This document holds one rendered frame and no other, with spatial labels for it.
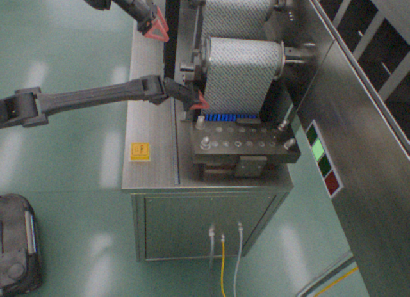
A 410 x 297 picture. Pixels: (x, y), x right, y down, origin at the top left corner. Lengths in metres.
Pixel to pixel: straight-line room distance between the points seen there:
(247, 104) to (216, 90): 0.15
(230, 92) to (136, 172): 0.46
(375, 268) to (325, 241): 1.45
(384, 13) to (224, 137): 0.61
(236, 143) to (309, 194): 1.38
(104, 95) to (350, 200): 0.77
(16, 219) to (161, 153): 0.99
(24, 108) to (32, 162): 1.45
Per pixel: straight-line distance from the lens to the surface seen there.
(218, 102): 1.19
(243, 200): 1.31
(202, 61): 1.09
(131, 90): 1.04
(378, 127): 0.83
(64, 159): 2.41
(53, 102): 1.02
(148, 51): 1.73
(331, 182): 0.97
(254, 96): 1.20
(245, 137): 1.18
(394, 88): 0.82
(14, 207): 2.00
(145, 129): 1.32
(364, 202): 0.87
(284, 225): 2.25
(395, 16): 0.85
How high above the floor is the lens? 1.89
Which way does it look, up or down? 50 degrees down
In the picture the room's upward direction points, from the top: 12 degrees clockwise
